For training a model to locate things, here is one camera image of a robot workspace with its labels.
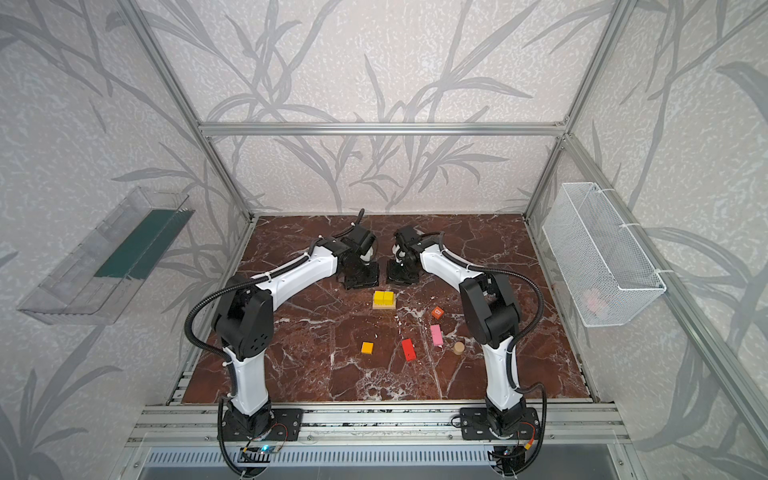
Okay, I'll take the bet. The pink rectangular block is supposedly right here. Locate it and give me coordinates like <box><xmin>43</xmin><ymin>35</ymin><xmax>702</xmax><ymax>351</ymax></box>
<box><xmin>430</xmin><ymin>324</ymin><xmax>444</xmax><ymax>347</ymax></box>

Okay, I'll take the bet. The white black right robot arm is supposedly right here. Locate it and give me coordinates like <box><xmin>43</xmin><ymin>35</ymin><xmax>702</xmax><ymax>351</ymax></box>
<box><xmin>387</xmin><ymin>226</ymin><xmax>546</xmax><ymax>438</ymax></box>

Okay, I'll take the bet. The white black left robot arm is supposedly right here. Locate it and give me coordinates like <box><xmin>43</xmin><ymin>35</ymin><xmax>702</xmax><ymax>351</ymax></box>
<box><xmin>184</xmin><ymin>209</ymin><xmax>380</xmax><ymax>439</ymax></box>

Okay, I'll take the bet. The pink item in basket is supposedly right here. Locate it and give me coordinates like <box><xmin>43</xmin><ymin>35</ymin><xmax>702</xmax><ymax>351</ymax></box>
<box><xmin>583</xmin><ymin>288</ymin><xmax>609</xmax><ymax>318</ymax></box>

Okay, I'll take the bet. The white wire mesh basket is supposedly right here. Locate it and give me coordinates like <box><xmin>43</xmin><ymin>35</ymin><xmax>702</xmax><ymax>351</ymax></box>
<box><xmin>543</xmin><ymin>182</ymin><xmax>666</xmax><ymax>328</ymax></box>

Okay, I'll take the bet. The aluminium frame horizontal bar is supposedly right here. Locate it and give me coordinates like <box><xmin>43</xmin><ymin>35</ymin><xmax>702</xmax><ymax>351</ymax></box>
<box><xmin>199</xmin><ymin>122</ymin><xmax>565</xmax><ymax>137</ymax></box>

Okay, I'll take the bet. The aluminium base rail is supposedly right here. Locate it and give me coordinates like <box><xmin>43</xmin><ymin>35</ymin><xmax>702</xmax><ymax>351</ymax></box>
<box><xmin>126</xmin><ymin>400</ymin><xmax>631</xmax><ymax>447</ymax></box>

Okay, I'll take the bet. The clear plastic wall bin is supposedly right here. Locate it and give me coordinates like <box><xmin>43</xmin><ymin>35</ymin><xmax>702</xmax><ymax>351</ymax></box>
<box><xmin>18</xmin><ymin>187</ymin><xmax>195</xmax><ymax>325</ymax></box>

